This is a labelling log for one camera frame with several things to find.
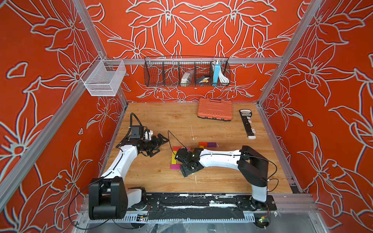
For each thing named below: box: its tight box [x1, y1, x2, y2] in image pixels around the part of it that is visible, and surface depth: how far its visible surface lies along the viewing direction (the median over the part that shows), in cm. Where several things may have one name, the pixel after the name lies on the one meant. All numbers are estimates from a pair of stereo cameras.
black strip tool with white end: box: [238, 108, 257, 140], surface depth 108 cm
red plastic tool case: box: [197, 98, 233, 122], surface depth 109 cm
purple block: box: [207, 142, 217, 148], surface depth 97 cm
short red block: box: [198, 141, 208, 147], surface depth 96 cm
